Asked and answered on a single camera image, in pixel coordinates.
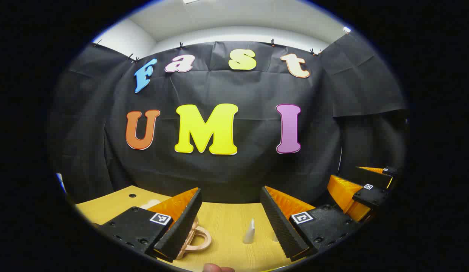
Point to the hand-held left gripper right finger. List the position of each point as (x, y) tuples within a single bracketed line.
[(283, 226)]

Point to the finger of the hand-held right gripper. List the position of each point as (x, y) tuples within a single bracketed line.
[(374, 175), (372, 196)]

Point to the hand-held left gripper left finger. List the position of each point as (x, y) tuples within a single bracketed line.
[(181, 226)]

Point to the white squeeze tube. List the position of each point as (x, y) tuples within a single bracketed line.
[(249, 234)]

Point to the black backdrop cloth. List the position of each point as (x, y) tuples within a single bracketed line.
[(249, 94)]

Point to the ceiling light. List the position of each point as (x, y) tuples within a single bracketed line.
[(191, 1)]

